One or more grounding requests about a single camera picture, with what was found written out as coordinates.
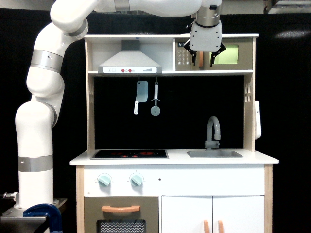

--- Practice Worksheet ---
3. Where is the mint knob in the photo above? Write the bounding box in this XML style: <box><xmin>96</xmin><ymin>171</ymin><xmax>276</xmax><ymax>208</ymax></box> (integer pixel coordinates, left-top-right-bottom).
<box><xmin>97</xmin><ymin>173</ymin><xmax>112</xmax><ymax>187</ymax></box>
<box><xmin>129</xmin><ymin>173</ymin><xmax>143</xmax><ymax>187</ymax></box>

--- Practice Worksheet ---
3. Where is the right white cabinet door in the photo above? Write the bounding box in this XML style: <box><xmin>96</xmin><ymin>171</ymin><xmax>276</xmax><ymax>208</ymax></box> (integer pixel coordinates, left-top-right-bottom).
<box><xmin>212</xmin><ymin>196</ymin><xmax>264</xmax><ymax>233</ymax></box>

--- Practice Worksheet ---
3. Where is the right mint knob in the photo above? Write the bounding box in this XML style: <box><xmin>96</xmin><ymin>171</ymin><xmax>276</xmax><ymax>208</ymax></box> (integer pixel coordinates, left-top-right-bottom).
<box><xmin>129</xmin><ymin>173</ymin><xmax>143</xmax><ymax>187</ymax></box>

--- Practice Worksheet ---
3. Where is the blue clamp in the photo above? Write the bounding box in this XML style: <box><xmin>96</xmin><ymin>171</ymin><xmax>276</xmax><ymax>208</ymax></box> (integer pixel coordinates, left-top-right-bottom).
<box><xmin>23</xmin><ymin>204</ymin><xmax>63</xmax><ymax>233</ymax></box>

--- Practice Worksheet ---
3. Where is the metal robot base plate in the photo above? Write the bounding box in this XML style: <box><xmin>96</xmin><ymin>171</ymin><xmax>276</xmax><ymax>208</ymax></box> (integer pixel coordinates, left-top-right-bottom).
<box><xmin>0</xmin><ymin>198</ymin><xmax>68</xmax><ymax>233</ymax></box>

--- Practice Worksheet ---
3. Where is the toy kitchen wooden frame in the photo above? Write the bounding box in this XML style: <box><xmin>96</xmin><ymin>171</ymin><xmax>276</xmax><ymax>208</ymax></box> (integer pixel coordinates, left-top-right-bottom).
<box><xmin>70</xmin><ymin>34</ymin><xmax>277</xmax><ymax>233</ymax></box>

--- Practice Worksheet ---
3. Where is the microwave keypad panel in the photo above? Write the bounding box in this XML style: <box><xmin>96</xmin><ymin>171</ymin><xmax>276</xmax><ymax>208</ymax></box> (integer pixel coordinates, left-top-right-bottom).
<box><xmin>175</xmin><ymin>39</ymin><xmax>191</xmax><ymax>71</ymax></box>

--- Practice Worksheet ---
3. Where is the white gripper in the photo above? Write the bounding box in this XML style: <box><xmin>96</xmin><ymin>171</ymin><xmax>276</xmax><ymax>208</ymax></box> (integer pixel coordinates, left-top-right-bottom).
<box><xmin>184</xmin><ymin>21</ymin><xmax>226</xmax><ymax>67</ymax></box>

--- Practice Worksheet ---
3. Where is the toy cleaver knife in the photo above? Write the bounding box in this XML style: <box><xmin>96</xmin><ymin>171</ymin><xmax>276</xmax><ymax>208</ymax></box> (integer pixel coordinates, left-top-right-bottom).
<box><xmin>134</xmin><ymin>81</ymin><xmax>148</xmax><ymax>115</ymax></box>

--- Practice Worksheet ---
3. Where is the white cabinet door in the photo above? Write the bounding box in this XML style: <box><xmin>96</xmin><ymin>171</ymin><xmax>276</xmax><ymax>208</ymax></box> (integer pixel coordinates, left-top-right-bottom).
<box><xmin>212</xmin><ymin>196</ymin><xmax>264</xmax><ymax>233</ymax></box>
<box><xmin>161</xmin><ymin>196</ymin><xmax>212</xmax><ymax>233</ymax></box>

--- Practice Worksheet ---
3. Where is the grey toy sink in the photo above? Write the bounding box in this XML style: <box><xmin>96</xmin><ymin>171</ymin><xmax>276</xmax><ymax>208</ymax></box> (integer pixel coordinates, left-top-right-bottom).
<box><xmin>187</xmin><ymin>150</ymin><xmax>243</xmax><ymax>158</ymax></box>

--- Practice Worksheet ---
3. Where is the brown lower oven door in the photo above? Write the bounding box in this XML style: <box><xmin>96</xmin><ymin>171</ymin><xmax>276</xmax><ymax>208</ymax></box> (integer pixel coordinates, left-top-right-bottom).
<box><xmin>84</xmin><ymin>196</ymin><xmax>159</xmax><ymax>233</ymax></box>

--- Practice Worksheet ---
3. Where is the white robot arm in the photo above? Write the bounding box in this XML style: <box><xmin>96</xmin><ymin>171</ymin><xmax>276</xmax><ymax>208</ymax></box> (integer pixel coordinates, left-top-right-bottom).
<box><xmin>15</xmin><ymin>0</ymin><xmax>222</xmax><ymax>209</ymax></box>

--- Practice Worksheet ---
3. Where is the left white cabinet door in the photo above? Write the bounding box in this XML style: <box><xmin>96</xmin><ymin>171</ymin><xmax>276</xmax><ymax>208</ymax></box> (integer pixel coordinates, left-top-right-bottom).
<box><xmin>161</xmin><ymin>196</ymin><xmax>212</xmax><ymax>233</ymax></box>

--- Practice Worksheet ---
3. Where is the grey range hood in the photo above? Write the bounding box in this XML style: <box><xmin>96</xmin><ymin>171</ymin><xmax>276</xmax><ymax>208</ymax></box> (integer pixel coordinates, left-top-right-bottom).
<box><xmin>98</xmin><ymin>40</ymin><xmax>162</xmax><ymax>75</ymax></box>

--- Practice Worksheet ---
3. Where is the grey toy faucet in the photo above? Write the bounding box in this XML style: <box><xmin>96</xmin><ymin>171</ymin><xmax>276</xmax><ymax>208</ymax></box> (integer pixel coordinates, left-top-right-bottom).
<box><xmin>205</xmin><ymin>116</ymin><xmax>221</xmax><ymax>151</ymax></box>

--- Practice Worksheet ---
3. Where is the toy pizza cutter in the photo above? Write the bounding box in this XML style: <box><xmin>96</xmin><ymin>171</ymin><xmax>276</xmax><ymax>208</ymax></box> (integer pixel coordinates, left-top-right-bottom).
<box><xmin>151</xmin><ymin>82</ymin><xmax>160</xmax><ymax>116</ymax></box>

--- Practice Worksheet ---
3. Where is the brown microwave door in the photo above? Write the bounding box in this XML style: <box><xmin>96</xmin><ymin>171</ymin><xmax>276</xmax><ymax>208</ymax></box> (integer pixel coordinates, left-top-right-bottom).
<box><xmin>191</xmin><ymin>37</ymin><xmax>254</xmax><ymax>71</ymax></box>

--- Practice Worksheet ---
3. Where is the left mint knob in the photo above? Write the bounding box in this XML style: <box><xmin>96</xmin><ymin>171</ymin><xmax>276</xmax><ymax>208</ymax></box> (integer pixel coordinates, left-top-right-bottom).
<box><xmin>97</xmin><ymin>173</ymin><xmax>112</xmax><ymax>187</ymax></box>

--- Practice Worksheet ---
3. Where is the black stovetop with red burners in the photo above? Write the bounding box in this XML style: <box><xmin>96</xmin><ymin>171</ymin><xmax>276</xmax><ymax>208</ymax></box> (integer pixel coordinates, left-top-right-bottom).
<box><xmin>91</xmin><ymin>150</ymin><xmax>169</xmax><ymax>160</ymax></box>

